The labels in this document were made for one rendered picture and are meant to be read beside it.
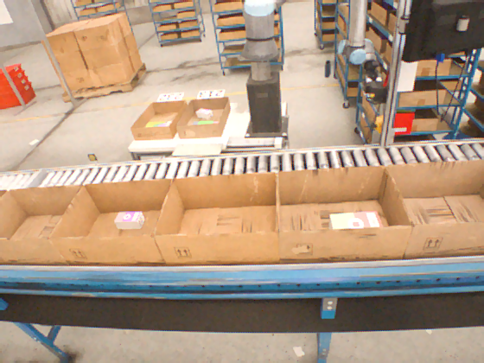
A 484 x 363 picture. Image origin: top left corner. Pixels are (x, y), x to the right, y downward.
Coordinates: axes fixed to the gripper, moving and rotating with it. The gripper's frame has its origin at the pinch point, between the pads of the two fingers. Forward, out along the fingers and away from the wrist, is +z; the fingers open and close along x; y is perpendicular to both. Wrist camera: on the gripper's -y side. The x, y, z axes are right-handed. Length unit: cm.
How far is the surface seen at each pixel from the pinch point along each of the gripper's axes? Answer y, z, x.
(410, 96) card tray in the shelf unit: 23.6, -8.8, -27.9
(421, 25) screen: -59, 14, -6
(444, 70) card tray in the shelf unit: 11, -17, -47
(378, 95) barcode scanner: -17.7, 16.3, 4.6
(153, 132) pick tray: 4, 10, 138
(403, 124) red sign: -2.1, 25.2, -10.0
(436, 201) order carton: -37, 79, -4
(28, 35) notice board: 87, -233, 406
